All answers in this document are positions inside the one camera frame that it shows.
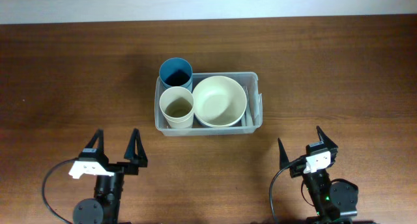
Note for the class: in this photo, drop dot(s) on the clear plastic storage container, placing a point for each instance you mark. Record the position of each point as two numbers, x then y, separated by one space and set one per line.
247 79

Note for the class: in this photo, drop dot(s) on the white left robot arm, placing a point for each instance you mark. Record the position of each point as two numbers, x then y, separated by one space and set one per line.
104 206

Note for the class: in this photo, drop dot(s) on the white plastic fork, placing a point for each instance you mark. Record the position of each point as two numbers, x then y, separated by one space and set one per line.
248 113

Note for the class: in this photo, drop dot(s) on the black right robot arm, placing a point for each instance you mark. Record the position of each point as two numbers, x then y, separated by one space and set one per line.
334 200

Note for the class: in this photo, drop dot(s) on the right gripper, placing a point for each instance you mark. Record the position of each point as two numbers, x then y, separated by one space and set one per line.
332 147

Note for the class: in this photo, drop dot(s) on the cream bowl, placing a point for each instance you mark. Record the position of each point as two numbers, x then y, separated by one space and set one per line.
219 122
219 96

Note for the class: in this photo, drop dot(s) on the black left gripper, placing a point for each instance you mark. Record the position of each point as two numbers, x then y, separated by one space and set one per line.
130 167

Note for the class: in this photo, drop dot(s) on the white plastic spoon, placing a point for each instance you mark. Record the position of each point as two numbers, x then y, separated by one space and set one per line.
243 121

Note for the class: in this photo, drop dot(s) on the cream cup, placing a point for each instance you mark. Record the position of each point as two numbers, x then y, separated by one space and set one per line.
177 104
181 124

